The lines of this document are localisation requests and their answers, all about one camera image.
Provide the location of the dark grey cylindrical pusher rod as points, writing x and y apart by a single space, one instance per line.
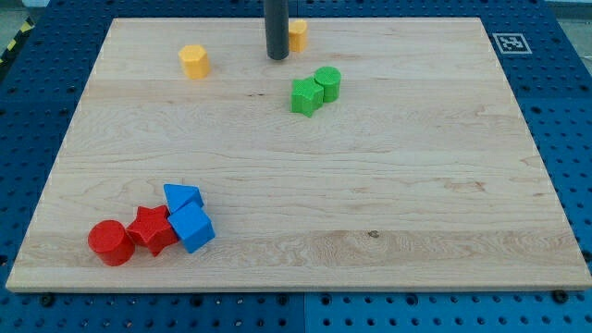
277 28

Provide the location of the yellow heart block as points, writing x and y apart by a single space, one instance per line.
298 35

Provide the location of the yellow hexagon block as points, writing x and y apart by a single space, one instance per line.
194 61

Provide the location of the green cylinder block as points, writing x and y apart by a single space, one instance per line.
329 78

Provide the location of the green star block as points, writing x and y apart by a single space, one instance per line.
306 96

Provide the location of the blue triangle block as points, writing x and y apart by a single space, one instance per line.
178 195

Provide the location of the light wooden board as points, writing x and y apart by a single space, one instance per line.
421 176

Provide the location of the blue cube block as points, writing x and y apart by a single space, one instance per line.
193 226

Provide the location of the white fiducial marker tag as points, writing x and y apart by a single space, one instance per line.
511 43

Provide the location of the red star block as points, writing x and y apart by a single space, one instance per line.
151 229

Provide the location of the yellow black hazard tape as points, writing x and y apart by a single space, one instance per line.
17 42

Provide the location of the red cylinder block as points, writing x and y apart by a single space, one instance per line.
110 242

